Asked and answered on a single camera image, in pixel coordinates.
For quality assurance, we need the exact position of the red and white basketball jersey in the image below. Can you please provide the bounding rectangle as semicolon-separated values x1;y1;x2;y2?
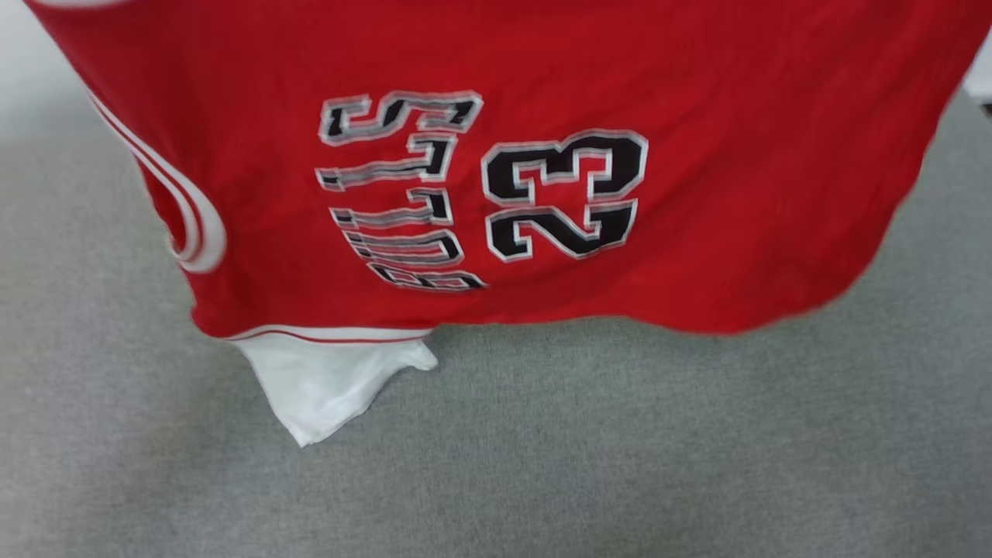
23;0;992;449

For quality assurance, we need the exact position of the grey fabric sofa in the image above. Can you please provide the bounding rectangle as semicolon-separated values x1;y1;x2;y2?
0;85;992;558

